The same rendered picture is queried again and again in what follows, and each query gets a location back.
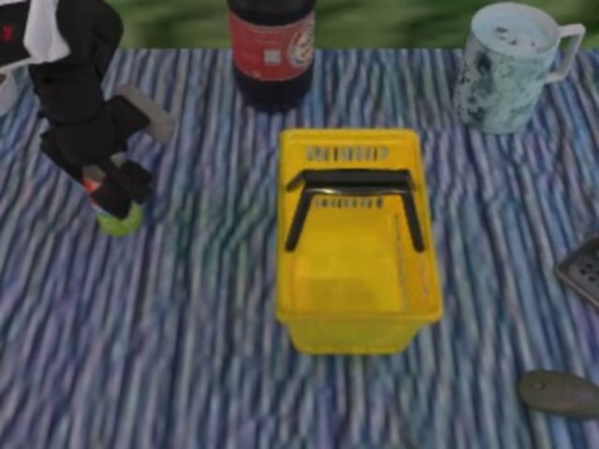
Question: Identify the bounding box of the yellow plastic shopping basket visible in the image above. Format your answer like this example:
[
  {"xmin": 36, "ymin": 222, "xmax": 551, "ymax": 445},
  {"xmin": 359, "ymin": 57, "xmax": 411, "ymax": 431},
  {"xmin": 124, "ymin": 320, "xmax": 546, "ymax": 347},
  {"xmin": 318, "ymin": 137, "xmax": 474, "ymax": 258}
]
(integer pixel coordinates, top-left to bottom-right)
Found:
[{"xmin": 274, "ymin": 127, "xmax": 446, "ymax": 355}]

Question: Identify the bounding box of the grey perforated metal object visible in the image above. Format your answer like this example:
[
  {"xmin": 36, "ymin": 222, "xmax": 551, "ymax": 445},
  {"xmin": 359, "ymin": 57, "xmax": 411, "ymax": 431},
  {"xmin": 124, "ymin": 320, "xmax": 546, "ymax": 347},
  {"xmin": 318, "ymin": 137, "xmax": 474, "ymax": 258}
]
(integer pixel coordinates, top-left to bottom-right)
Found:
[{"xmin": 554, "ymin": 235, "xmax": 599, "ymax": 309}]

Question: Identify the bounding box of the teal marbled mug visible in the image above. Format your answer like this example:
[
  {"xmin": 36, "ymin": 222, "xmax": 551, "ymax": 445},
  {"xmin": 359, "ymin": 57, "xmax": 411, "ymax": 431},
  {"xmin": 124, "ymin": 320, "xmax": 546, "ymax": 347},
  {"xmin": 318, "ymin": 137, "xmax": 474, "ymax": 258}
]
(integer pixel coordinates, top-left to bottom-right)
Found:
[{"xmin": 452, "ymin": 2, "xmax": 588, "ymax": 136}]

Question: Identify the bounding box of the grey oval flat object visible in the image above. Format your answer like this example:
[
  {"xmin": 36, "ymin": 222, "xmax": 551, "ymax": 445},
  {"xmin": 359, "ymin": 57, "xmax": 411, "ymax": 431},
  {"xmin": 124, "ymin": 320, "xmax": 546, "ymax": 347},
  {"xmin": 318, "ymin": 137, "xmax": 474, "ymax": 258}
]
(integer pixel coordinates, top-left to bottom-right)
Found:
[{"xmin": 516, "ymin": 369, "xmax": 599, "ymax": 416}]

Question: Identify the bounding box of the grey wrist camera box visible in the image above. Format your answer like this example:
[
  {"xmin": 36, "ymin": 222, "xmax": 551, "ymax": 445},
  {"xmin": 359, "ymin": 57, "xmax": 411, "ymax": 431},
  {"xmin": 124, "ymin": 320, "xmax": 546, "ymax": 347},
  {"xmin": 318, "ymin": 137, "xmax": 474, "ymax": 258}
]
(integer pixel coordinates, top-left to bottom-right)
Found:
[{"xmin": 113, "ymin": 83, "xmax": 177, "ymax": 143}]

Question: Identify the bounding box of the dark cola bottle red label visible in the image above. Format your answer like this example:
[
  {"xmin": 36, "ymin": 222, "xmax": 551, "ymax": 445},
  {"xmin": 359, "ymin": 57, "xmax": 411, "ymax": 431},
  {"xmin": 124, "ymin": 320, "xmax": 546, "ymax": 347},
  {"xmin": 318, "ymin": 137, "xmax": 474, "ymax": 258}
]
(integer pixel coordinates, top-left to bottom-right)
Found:
[{"xmin": 226, "ymin": 0, "xmax": 319, "ymax": 114}]

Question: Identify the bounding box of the blue white striped cloth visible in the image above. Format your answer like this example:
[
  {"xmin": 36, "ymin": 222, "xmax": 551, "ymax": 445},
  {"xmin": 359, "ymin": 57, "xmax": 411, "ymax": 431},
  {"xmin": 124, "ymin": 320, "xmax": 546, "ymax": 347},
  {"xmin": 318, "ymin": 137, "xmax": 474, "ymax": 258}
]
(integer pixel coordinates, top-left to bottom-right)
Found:
[{"xmin": 0, "ymin": 46, "xmax": 599, "ymax": 449}]

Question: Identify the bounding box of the green and red toy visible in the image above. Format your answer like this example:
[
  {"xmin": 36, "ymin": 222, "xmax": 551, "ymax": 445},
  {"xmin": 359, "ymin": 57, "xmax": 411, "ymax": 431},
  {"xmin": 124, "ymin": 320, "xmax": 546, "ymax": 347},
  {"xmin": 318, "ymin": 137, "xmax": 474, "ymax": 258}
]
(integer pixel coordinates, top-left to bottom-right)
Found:
[{"xmin": 81, "ymin": 168, "xmax": 144, "ymax": 238}]

